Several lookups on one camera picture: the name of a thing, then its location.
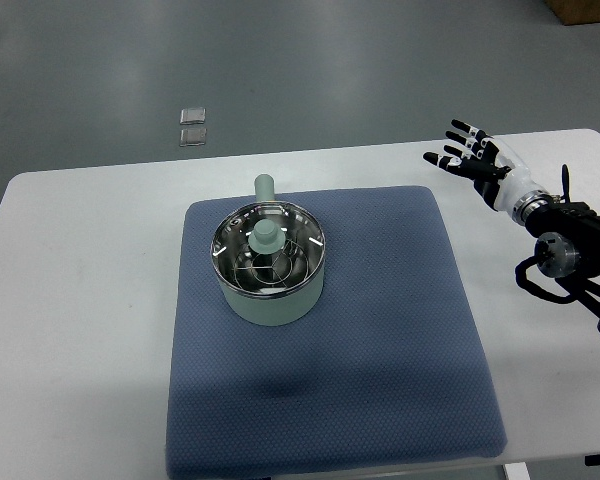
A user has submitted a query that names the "brown cardboard box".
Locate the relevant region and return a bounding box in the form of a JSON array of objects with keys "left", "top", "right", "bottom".
[{"left": 545, "top": 0, "right": 600, "bottom": 26}]

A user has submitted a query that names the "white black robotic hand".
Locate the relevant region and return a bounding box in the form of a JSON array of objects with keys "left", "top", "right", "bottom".
[{"left": 423, "top": 119, "right": 549, "bottom": 225}]

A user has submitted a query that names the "wire steaming rack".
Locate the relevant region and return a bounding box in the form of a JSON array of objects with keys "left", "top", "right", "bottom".
[{"left": 229, "top": 240, "right": 310, "bottom": 295}]

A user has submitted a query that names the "green pot with steel interior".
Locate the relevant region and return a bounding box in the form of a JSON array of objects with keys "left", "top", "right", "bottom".
[{"left": 216, "top": 174, "right": 325, "bottom": 327}]

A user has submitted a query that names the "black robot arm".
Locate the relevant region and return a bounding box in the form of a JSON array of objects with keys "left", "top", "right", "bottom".
[{"left": 515, "top": 165, "right": 600, "bottom": 333}]

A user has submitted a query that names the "glass lid with green knob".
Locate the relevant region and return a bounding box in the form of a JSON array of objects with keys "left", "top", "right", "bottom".
[{"left": 211, "top": 201, "right": 326, "bottom": 299}]

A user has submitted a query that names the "upper metal floor plate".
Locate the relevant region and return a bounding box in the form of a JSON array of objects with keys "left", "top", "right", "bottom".
[{"left": 179, "top": 107, "right": 206, "bottom": 125}]

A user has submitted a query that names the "blue textured mat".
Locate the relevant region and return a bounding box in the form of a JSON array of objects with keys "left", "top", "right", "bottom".
[{"left": 166, "top": 186, "right": 507, "bottom": 479}]

